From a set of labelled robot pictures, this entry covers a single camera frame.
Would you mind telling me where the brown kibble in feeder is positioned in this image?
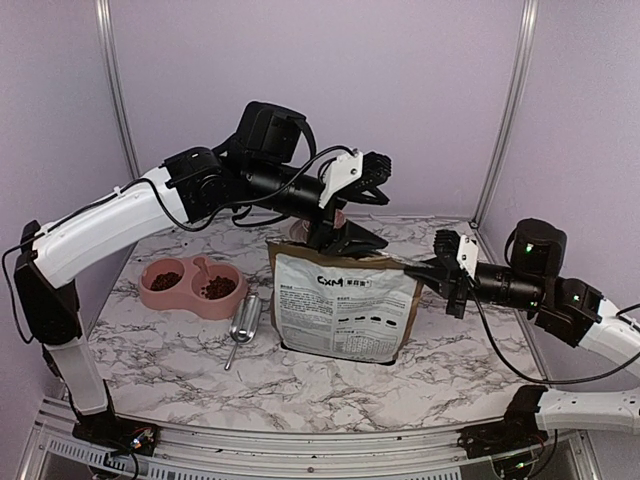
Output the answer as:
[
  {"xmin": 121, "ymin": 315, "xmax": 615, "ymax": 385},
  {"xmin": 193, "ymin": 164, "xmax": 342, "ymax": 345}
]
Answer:
[{"xmin": 149, "ymin": 272, "xmax": 236, "ymax": 300}]

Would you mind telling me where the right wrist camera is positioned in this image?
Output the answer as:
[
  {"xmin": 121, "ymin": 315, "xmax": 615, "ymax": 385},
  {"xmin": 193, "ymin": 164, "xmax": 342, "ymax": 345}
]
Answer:
[{"xmin": 434, "ymin": 229, "xmax": 479, "ymax": 279}]

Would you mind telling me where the left aluminium frame post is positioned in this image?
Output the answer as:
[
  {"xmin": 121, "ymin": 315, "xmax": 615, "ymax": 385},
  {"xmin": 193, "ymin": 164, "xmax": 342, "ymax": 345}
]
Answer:
[{"xmin": 94, "ymin": 0, "xmax": 154, "ymax": 219}]

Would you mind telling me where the silver metal scoop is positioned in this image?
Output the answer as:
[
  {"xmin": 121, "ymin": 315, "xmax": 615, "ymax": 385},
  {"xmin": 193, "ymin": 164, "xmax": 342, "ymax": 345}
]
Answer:
[{"xmin": 224, "ymin": 294, "xmax": 262, "ymax": 371}]

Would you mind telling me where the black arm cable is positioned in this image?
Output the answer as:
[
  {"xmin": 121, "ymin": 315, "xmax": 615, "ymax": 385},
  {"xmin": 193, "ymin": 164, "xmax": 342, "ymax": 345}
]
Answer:
[
  {"xmin": 469, "ymin": 294, "xmax": 640, "ymax": 386},
  {"xmin": 2, "ymin": 144, "xmax": 356, "ymax": 346}
]

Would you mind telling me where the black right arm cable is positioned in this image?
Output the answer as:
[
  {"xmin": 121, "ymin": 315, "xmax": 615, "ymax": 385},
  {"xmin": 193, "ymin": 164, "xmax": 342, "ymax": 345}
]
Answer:
[{"xmin": 469, "ymin": 294, "xmax": 640, "ymax": 386}]

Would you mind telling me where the right aluminium frame post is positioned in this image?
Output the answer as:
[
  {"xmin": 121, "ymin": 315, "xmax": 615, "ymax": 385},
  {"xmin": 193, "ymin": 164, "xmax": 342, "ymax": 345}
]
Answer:
[{"xmin": 471, "ymin": 0, "xmax": 539, "ymax": 229}]

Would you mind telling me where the aluminium front frame rail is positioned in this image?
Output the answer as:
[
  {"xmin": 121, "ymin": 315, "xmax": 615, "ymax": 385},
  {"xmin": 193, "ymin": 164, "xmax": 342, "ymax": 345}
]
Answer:
[{"xmin": 17, "ymin": 398, "xmax": 601, "ymax": 479}]

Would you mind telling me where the red patterned ceramic bowl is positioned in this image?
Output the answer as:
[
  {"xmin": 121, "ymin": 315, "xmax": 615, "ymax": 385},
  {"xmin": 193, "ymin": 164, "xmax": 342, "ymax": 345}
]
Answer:
[{"xmin": 334, "ymin": 210, "xmax": 346, "ymax": 229}]

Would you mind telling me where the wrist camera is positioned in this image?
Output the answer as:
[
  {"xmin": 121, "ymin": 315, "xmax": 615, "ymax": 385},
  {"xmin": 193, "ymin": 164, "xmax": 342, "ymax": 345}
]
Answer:
[
  {"xmin": 318, "ymin": 152, "xmax": 392, "ymax": 208},
  {"xmin": 434, "ymin": 229, "xmax": 479, "ymax": 279}
]

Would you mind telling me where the pink double pet feeder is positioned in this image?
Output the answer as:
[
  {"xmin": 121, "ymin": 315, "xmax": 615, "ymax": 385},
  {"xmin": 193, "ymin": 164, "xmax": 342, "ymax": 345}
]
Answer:
[{"xmin": 138, "ymin": 255, "xmax": 248, "ymax": 320}]

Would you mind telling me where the white brown pet food bag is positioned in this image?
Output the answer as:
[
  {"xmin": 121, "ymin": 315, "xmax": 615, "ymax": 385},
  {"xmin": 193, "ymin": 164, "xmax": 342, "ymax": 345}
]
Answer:
[{"xmin": 267, "ymin": 241, "xmax": 423, "ymax": 365}]

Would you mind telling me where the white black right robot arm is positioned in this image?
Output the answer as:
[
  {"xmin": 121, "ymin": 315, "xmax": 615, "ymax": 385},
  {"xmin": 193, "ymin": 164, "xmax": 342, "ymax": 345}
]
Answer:
[{"xmin": 404, "ymin": 218, "xmax": 639, "ymax": 458}]

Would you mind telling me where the white tape roll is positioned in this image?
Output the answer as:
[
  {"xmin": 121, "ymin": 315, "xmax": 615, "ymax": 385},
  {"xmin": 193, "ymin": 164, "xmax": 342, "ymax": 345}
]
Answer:
[{"xmin": 289, "ymin": 220, "xmax": 310, "ymax": 243}]

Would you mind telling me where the aluminium frame post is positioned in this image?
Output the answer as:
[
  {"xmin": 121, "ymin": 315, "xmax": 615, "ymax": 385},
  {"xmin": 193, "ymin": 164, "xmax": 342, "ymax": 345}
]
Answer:
[
  {"xmin": 94, "ymin": 0, "xmax": 154, "ymax": 219},
  {"xmin": 471, "ymin": 0, "xmax": 539, "ymax": 229}
]

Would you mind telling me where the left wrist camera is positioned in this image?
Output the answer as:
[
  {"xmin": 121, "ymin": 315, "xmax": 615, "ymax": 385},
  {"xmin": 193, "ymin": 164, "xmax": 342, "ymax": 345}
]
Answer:
[{"xmin": 318, "ymin": 152, "xmax": 392, "ymax": 208}]

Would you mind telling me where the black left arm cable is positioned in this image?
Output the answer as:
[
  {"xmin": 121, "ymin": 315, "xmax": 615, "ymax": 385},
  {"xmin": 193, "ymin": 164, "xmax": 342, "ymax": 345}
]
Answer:
[{"xmin": 2, "ymin": 144, "xmax": 356, "ymax": 346}]

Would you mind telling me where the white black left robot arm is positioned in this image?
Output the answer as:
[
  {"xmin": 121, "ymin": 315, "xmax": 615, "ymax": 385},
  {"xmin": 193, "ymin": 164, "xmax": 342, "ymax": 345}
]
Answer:
[{"xmin": 5, "ymin": 101, "xmax": 392, "ymax": 455}]

